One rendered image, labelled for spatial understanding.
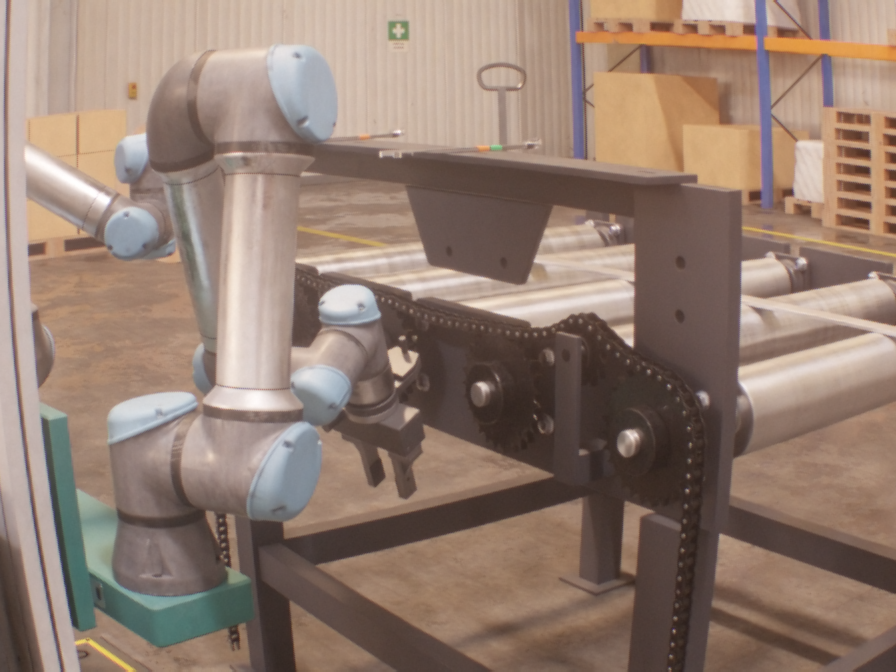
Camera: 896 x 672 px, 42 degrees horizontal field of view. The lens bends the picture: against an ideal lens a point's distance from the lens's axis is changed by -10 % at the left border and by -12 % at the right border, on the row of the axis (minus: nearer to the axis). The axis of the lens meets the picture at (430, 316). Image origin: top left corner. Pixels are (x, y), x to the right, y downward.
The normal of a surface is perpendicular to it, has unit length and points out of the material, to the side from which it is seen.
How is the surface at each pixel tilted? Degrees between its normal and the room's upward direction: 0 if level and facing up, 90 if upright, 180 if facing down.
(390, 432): 113
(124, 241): 90
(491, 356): 90
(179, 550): 72
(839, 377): 65
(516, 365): 90
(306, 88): 83
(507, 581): 0
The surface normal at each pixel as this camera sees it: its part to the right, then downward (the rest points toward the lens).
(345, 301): -0.16, -0.81
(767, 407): 0.52, -0.18
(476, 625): -0.01, -0.98
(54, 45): 0.56, 0.15
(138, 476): -0.30, 0.26
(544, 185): -0.83, 0.12
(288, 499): 0.93, 0.17
